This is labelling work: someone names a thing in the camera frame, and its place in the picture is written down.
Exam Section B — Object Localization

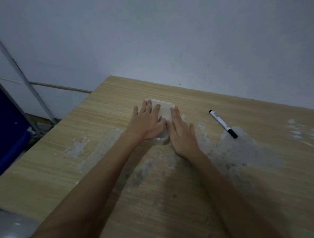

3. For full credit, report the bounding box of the person's left hand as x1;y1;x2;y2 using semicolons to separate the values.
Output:
123;100;167;142

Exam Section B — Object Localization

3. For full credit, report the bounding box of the person's right hand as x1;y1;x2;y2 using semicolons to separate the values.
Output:
166;106;204;160

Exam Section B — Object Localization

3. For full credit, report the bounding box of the clear plastic lidded container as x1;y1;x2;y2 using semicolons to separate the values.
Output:
143;99;176;146

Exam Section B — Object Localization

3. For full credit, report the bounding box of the person's right forearm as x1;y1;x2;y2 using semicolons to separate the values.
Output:
187;150;284;238

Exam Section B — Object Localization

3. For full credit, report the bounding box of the person's left forearm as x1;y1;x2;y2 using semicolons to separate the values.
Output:
31;132;146;238

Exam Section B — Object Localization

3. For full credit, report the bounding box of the white marker with black cap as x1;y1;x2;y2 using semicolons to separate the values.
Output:
209;110;239;139

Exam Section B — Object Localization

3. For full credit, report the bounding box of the silver metal pole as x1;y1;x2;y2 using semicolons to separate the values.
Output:
0;41;59;125

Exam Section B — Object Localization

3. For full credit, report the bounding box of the grey rounded object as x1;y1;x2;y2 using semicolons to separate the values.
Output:
0;209;40;238

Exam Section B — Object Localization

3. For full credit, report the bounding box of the beige wall cable conduit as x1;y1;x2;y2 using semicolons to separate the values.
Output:
0;76;93;94

